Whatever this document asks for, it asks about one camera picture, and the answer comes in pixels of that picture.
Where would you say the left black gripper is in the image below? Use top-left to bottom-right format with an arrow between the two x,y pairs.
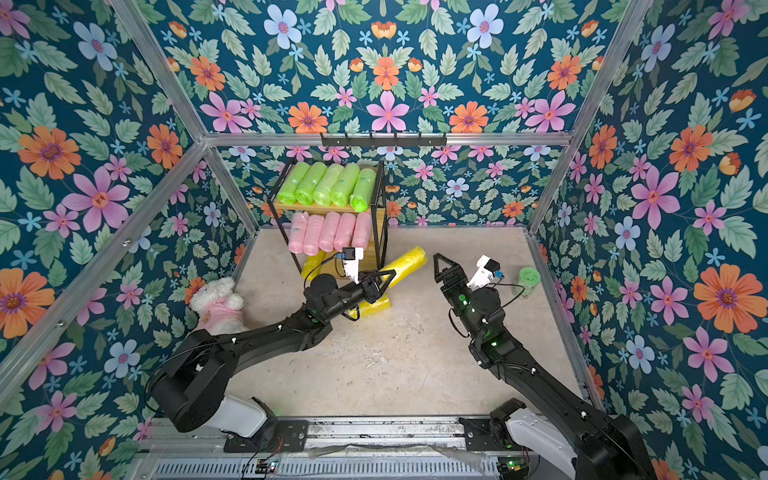
320,269 -> 393,324

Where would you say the yellow roll diagonal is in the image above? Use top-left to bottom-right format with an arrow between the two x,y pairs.
301,251 -> 326,282
383,246 -> 427,288

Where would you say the pink roll bottom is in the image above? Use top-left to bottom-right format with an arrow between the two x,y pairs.
351,212 -> 373,250

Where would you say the pink roll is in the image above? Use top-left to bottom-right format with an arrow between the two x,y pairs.
318,211 -> 341,252
351,212 -> 373,250
333,212 -> 357,252
302,214 -> 325,257
288,211 -> 310,254

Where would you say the wooden three-tier shelf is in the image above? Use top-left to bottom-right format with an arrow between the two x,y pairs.
267,161 -> 388,279

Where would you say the green roll diagonal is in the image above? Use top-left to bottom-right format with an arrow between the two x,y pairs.
277,162 -> 310,204
349,168 -> 377,213

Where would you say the green roll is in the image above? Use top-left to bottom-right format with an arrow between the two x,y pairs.
295,162 -> 327,206
313,164 -> 344,207
330,163 -> 360,207

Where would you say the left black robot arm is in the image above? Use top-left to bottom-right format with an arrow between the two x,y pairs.
148,268 -> 404,438

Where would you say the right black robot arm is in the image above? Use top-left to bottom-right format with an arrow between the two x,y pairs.
433,253 -> 655,479

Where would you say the green lidded jar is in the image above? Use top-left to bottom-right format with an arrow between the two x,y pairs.
516,267 -> 541,298

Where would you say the white plush toy pink shirt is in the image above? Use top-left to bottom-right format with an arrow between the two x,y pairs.
189,277 -> 246,335

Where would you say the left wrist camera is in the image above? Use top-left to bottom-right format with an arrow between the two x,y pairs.
340,247 -> 364,284

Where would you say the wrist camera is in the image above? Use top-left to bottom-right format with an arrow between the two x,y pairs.
340,247 -> 364,284
467,255 -> 504,290

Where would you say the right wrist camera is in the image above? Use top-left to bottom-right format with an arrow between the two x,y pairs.
467,255 -> 504,290

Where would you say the black wall hook rail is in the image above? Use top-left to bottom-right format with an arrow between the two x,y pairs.
320,133 -> 448,149

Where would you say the aluminium front rail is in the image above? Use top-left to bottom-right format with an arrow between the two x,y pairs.
140,416 -> 637,460

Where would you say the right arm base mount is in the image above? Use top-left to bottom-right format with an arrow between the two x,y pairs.
458,399 -> 545,451

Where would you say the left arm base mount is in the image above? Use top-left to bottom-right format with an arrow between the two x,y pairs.
223,397 -> 309,454

